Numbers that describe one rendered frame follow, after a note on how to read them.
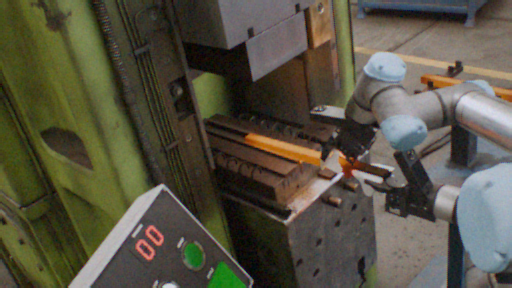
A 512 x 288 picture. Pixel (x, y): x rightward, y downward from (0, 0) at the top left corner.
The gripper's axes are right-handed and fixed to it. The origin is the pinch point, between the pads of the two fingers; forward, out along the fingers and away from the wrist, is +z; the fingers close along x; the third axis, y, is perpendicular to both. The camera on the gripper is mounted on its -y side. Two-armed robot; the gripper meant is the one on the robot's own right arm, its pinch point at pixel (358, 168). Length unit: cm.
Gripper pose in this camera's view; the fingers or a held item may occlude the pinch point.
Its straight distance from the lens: 121.6
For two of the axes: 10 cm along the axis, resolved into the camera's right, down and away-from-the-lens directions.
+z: -7.3, -2.2, 6.5
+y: 1.9, 8.4, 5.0
